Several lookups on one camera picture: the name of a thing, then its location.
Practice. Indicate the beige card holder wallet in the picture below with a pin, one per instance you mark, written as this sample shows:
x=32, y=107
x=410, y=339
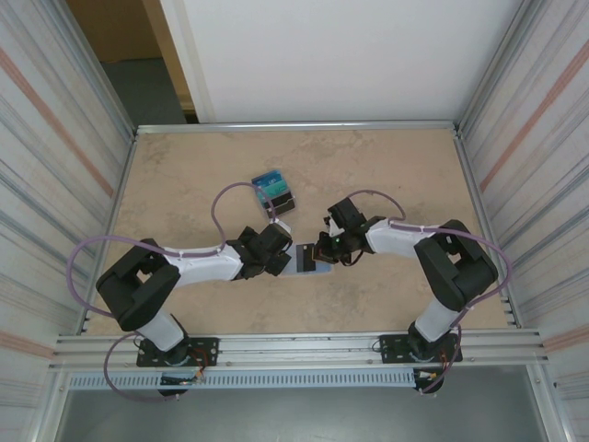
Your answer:
x=324, y=271

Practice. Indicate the black VIP card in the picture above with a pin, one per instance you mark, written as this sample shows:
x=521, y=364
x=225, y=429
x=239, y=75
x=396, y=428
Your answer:
x=283, y=209
x=306, y=258

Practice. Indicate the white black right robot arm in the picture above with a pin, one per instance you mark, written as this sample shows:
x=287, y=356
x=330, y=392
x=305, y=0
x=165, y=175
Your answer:
x=400, y=239

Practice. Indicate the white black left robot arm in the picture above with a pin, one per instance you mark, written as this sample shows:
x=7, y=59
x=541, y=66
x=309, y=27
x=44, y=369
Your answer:
x=207, y=267

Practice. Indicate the clear acrylic card box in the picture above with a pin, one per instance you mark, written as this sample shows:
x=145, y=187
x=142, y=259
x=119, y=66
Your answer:
x=278, y=195

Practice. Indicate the teal VIP card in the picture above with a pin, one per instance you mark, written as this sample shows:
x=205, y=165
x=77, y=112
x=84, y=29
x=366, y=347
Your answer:
x=274, y=189

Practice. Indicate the blue VIP card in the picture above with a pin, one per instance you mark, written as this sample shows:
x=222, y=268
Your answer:
x=268, y=177

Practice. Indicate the small green circuit board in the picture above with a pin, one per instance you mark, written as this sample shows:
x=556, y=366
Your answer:
x=177, y=380

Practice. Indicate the translucent corrugated side panel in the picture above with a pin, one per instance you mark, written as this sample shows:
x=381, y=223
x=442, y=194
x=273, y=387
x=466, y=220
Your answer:
x=552, y=184
x=37, y=184

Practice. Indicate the brown wooden board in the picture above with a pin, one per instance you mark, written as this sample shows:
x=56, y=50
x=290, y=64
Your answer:
x=124, y=27

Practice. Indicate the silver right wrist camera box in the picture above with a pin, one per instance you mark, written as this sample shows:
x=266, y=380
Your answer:
x=332, y=227

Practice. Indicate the wide aluminium mounting rail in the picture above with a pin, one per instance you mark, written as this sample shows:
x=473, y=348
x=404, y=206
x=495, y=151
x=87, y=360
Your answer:
x=299, y=350

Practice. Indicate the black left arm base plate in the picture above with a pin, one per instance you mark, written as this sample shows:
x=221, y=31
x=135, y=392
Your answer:
x=207, y=352

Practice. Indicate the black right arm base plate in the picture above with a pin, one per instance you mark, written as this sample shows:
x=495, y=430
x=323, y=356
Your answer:
x=391, y=350

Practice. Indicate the aluminium table edge rail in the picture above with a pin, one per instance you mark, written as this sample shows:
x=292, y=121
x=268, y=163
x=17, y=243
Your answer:
x=299, y=127

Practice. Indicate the aluminium side rail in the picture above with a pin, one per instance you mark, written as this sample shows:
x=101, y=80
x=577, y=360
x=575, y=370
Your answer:
x=110, y=230
x=471, y=184

